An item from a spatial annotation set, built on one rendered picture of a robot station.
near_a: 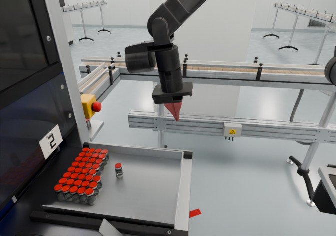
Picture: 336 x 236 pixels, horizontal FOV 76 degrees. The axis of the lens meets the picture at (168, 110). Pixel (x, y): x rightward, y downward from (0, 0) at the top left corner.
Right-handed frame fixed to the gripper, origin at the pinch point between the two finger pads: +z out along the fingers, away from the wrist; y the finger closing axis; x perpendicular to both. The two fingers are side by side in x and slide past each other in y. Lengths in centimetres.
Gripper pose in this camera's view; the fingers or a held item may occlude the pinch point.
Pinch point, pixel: (177, 118)
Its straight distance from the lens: 60.6
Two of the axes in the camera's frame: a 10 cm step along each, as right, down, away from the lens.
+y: -9.8, 0.7, 2.0
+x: -1.3, 5.0, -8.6
